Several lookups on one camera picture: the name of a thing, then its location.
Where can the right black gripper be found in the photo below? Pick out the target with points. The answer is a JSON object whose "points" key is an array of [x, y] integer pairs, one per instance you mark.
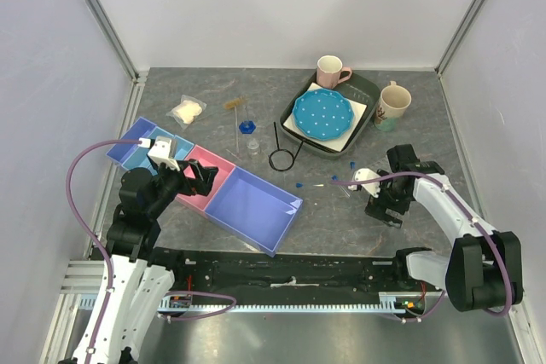
{"points": [[376, 207]]}

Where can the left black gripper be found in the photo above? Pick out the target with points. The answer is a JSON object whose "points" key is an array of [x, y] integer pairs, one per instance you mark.
{"points": [[201, 184]]}

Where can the small clear glass bottle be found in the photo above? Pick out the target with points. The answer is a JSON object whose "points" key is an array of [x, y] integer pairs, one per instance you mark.
{"points": [[253, 147]]}

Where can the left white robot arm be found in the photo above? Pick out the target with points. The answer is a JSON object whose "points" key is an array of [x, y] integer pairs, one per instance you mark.
{"points": [[136, 277]]}

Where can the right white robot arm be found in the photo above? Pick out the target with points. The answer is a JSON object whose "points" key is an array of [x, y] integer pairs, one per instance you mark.
{"points": [[483, 270]]}

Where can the bag of cotton balls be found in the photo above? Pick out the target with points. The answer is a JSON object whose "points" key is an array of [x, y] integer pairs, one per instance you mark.
{"points": [[187, 111]]}

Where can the multicolour compartment organizer tray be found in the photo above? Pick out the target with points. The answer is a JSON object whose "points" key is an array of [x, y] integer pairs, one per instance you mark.
{"points": [[254, 210]]}

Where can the glass stirring rod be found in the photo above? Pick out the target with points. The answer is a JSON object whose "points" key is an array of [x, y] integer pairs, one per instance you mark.
{"points": [[237, 145]]}

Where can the tan test tube brush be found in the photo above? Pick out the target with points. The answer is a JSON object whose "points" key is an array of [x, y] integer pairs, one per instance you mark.
{"points": [[229, 106]]}

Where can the white square plate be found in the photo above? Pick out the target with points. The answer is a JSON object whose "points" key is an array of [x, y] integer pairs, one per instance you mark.
{"points": [[335, 145]]}

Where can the cream floral mug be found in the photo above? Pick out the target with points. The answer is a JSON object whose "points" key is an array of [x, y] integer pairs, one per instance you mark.
{"points": [[394, 101]]}

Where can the blue polka dot plate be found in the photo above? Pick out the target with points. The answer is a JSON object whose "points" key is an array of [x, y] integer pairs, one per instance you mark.
{"points": [[322, 114]]}

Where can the dark green plastic tray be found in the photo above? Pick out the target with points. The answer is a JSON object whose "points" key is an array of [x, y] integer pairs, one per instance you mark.
{"points": [[357, 88]]}

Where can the pink ceramic mug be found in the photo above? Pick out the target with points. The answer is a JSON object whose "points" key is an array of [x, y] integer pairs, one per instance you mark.
{"points": [[331, 72]]}

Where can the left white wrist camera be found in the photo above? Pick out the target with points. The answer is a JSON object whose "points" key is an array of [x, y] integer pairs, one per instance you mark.
{"points": [[162, 152]]}

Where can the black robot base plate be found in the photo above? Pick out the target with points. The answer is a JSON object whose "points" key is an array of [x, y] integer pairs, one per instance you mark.
{"points": [[227, 275]]}

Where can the slotted cable duct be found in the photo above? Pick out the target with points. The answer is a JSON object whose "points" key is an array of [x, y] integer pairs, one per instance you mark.
{"points": [[382, 302]]}

